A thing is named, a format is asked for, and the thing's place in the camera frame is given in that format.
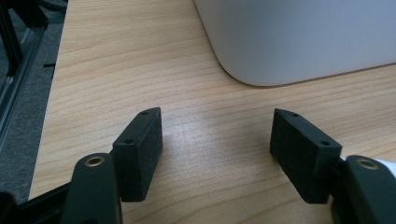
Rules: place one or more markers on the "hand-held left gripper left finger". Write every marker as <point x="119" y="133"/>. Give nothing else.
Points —
<point x="137" y="161"/>

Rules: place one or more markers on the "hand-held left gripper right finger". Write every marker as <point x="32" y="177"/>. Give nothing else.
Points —
<point x="303" y="155"/>

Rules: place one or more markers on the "white compartment storage box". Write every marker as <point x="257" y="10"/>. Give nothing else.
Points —
<point x="295" y="37"/>

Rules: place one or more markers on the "black floor tape mark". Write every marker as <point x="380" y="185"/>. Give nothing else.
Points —
<point x="49" y="65"/>

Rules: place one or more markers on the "black metal stand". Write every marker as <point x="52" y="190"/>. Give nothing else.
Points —
<point x="12" y="43"/>

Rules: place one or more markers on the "metal floor rail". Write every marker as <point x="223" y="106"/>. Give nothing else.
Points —
<point x="18" y="81"/>

